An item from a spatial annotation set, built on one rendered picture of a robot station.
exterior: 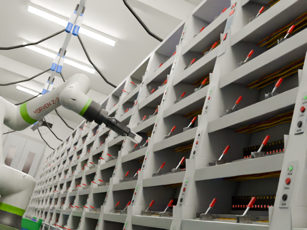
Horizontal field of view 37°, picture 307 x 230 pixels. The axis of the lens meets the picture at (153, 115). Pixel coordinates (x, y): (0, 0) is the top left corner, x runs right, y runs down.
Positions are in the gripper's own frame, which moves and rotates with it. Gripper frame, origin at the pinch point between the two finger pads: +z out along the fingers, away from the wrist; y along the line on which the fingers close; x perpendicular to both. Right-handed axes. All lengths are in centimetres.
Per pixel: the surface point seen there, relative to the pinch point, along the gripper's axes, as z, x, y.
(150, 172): 22.8, -3.4, -30.0
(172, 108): 13.1, 28.8, -15.6
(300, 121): 18, -1, 106
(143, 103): 9, 48, -88
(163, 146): 17.9, 8.0, -13.6
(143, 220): 25.7, -30.1, -9.1
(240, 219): 25, -27, 83
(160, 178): 21.1, -9.8, -1.3
